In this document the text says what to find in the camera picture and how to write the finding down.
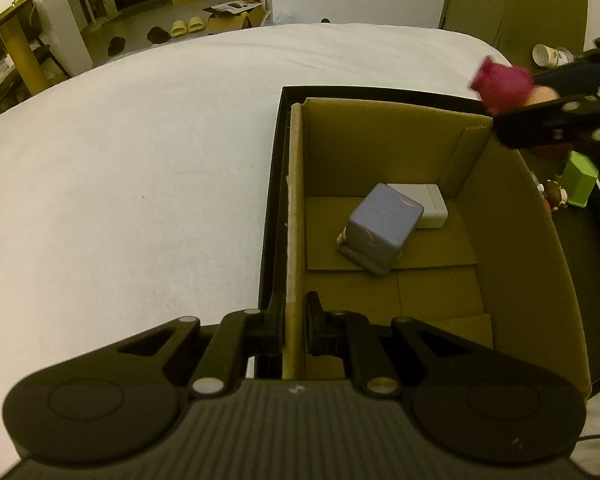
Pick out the pink toy figure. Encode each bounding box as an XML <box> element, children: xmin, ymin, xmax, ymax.
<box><xmin>467</xmin><ymin>55</ymin><xmax>561</xmax><ymax>116</ymax></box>

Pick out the white charger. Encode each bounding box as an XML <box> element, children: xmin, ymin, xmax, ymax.
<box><xmin>387</xmin><ymin>183</ymin><xmax>448</xmax><ymax>230</ymax></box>

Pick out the open carton with printed flap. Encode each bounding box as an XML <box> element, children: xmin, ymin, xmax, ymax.
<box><xmin>202</xmin><ymin>1</ymin><xmax>266</xmax><ymax>36</ymax></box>

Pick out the black tray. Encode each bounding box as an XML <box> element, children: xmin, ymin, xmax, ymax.
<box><xmin>257</xmin><ymin>86</ymin><xmax>600</xmax><ymax>396</ymax></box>

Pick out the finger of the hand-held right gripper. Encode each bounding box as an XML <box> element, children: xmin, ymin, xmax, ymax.
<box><xmin>532</xmin><ymin>32</ymin><xmax>600</xmax><ymax>98</ymax></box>
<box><xmin>492</xmin><ymin>91</ymin><xmax>600</xmax><ymax>150</ymax></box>

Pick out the purple cube box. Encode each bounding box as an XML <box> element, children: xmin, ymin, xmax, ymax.
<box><xmin>336</xmin><ymin>183</ymin><xmax>425</xmax><ymax>277</ymax></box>

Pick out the round table with yellow leg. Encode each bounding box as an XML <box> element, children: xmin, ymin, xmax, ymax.
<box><xmin>0</xmin><ymin>0</ymin><xmax>81</xmax><ymax>96</ymax></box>

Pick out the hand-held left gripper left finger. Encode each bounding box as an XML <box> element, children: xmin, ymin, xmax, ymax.
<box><xmin>115</xmin><ymin>291</ymin><xmax>287</xmax><ymax>396</ymax></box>

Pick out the brown cardboard box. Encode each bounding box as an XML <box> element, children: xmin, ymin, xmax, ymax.
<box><xmin>282</xmin><ymin>97</ymin><xmax>593</xmax><ymax>401</ymax></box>

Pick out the tall cardboard sheet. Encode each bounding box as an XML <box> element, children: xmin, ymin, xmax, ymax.
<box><xmin>439</xmin><ymin>0</ymin><xmax>588</xmax><ymax>68</ymax></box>

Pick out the green hexagonal box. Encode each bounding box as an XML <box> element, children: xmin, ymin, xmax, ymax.
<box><xmin>562</xmin><ymin>151</ymin><xmax>599</xmax><ymax>208</ymax></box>

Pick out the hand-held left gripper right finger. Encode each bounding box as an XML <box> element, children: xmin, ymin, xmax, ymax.
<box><xmin>305</xmin><ymin>291</ymin><xmax>481</xmax><ymax>396</ymax></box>

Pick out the brown toy figure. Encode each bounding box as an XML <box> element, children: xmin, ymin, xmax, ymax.
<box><xmin>542</xmin><ymin>176</ymin><xmax>570</xmax><ymax>217</ymax></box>

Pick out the paper cup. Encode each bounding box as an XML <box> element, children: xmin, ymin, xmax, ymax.
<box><xmin>532</xmin><ymin>43</ymin><xmax>576</xmax><ymax>68</ymax></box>

